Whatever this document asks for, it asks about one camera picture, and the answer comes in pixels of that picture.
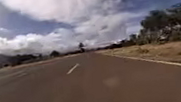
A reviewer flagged lone distant tree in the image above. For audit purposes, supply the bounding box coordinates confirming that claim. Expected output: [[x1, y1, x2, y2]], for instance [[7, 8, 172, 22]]
[[77, 41, 87, 54]]

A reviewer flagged low distant tree line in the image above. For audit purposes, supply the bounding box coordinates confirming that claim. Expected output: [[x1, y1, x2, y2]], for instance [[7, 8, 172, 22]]
[[0, 45, 83, 69]]

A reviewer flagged group of dark trees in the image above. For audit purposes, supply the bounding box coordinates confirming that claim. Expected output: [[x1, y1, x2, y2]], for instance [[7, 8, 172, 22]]
[[104, 3, 181, 51]]

